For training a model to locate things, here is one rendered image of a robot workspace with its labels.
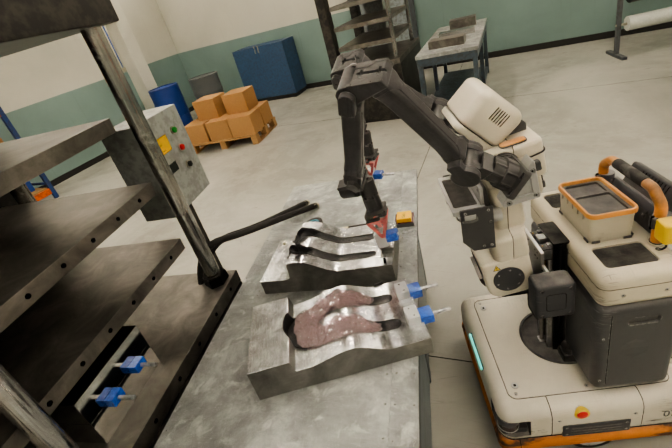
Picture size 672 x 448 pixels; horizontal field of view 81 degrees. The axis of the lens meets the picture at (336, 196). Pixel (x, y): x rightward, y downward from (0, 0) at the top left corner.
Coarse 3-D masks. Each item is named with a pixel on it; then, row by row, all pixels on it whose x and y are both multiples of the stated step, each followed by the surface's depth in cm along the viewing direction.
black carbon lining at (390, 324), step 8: (376, 296) 125; (384, 296) 125; (376, 304) 122; (288, 320) 120; (392, 320) 115; (400, 320) 114; (288, 328) 120; (384, 328) 113; (392, 328) 113; (288, 336) 112; (296, 344) 114
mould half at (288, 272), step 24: (288, 240) 166; (312, 240) 149; (288, 264) 139; (312, 264) 138; (336, 264) 140; (360, 264) 136; (384, 264) 132; (264, 288) 147; (288, 288) 145; (312, 288) 143
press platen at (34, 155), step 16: (64, 128) 136; (80, 128) 127; (96, 128) 126; (112, 128) 132; (0, 144) 141; (16, 144) 131; (32, 144) 123; (48, 144) 115; (64, 144) 114; (80, 144) 119; (0, 160) 112; (16, 160) 106; (32, 160) 105; (48, 160) 109; (64, 160) 114; (0, 176) 97; (16, 176) 100; (32, 176) 104; (0, 192) 96
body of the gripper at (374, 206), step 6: (372, 198) 128; (378, 198) 129; (366, 204) 129; (372, 204) 128; (378, 204) 129; (384, 204) 132; (366, 210) 133; (372, 210) 129; (378, 210) 129; (366, 216) 128; (372, 216) 127; (378, 216) 127
